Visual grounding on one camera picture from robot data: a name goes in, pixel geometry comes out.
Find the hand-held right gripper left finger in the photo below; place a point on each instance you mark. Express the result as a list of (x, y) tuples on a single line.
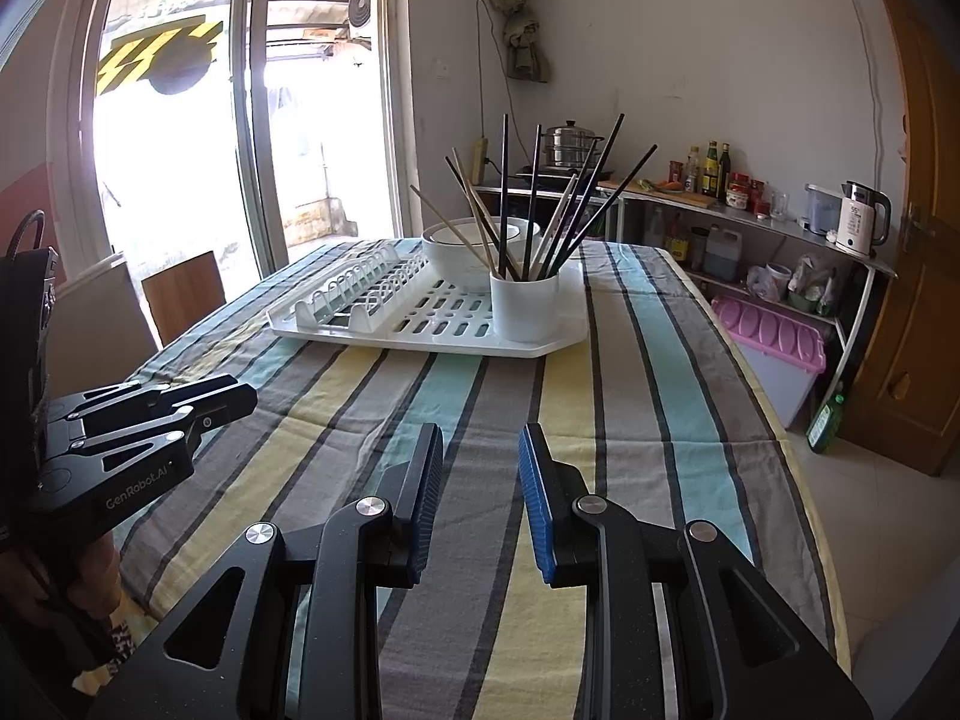
[(431, 495)]

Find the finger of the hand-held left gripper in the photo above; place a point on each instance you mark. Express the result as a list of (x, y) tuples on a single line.
[(187, 392), (150, 435)]

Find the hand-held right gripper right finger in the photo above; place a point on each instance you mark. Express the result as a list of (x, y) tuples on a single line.
[(536, 502)]

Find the white cup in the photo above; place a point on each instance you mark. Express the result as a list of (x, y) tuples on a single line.
[(525, 311)]

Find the beige wooden chopstick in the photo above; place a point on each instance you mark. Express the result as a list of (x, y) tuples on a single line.
[(561, 221), (484, 229), (450, 229), (552, 234)]

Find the wooden chair back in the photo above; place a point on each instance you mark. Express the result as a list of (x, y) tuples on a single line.
[(184, 300)]

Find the striped tablecloth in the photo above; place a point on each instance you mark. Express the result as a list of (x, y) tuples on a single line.
[(487, 390)]

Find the printed cushion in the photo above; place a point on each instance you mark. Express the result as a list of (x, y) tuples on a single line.
[(112, 645)]

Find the white plastic dish rack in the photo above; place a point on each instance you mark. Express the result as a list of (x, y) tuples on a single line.
[(420, 322)]

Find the large white bowl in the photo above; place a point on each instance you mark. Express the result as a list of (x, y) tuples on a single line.
[(450, 262)]

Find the sliding glass door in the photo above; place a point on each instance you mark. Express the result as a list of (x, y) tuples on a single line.
[(247, 127)]

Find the small white bowl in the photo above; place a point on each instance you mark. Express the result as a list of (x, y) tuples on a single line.
[(519, 229)]

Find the pink lidded storage box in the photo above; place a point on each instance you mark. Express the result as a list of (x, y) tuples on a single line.
[(772, 360)]

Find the green bottle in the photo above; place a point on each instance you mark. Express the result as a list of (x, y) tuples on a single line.
[(825, 424)]

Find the plastic jerry can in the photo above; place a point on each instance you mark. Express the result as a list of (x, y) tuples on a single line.
[(722, 255)]

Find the steel kitchen counter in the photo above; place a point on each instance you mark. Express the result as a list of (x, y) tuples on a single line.
[(487, 190)]

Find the black induction cooker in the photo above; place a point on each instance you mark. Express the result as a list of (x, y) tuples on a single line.
[(559, 169)]

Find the plastic bags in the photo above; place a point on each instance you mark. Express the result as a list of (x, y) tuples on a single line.
[(795, 289)]

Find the wooden cutting board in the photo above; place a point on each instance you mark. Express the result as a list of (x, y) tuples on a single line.
[(675, 196)]

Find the beige power strip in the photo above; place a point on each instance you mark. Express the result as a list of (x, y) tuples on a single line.
[(478, 159)]

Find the yellow black striped sign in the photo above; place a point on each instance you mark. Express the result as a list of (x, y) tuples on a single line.
[(135, 52)]

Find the steel shelf table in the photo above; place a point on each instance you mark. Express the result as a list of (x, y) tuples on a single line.
[(750, 219)]

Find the red spice bottle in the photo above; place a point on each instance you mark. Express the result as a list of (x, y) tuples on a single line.
[(676, 172)]

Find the steel steamer pot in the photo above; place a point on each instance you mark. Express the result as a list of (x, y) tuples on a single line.
[(570, 144)]

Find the red lidded jar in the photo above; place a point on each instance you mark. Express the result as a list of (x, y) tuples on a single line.
[(737, 199)]

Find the clear sauce bottle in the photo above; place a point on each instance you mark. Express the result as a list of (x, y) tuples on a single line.
[(694, 172)]

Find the yellow oil bottle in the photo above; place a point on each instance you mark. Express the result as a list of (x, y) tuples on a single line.
[(710, 172)]

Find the drinking glass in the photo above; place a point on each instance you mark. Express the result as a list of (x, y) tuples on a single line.
[(780, 206)]

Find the dark sauce bottle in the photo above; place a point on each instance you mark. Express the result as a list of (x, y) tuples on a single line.
[(726, 169)]

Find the water filter jug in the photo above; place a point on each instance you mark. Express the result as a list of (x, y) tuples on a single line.
[(823, 210)]

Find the outdoor fan unit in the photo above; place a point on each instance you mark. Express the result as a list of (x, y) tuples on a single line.
[(361, 4)]

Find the white electric kettle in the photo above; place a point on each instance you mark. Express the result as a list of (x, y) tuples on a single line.
[(859, 225)]

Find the wooden door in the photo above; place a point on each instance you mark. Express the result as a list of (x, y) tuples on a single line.
[(915, 240)]

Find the tied beige curtain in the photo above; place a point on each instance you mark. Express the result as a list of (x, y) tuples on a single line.
[(521, 22)]

